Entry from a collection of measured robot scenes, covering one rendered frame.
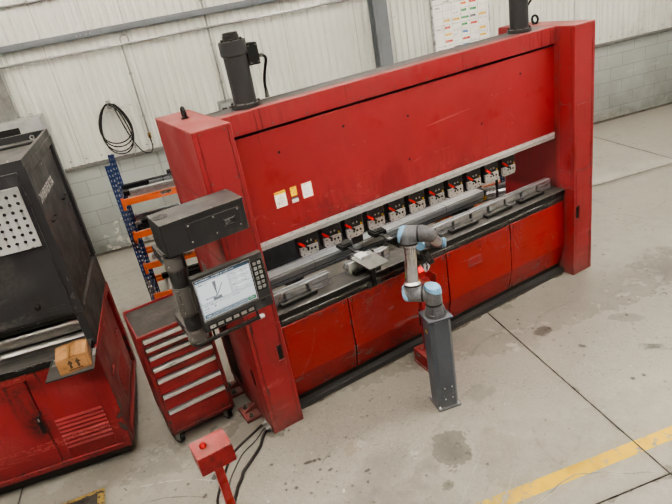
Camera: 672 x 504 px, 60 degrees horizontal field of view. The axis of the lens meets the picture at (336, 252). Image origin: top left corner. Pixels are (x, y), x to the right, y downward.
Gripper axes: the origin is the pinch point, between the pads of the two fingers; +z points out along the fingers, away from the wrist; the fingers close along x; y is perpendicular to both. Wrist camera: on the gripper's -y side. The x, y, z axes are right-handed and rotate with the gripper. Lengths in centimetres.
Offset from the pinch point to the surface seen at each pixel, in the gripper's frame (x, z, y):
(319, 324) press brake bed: 88, 19, 14
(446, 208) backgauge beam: -67, -7, 66
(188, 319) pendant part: 181, -49, -22
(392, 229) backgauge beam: -8, -8, 63
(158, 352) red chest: 203, 4, 34
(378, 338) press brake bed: 40, 56, 15
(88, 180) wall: 210, 19, 495
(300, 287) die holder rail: 93, -9, 28
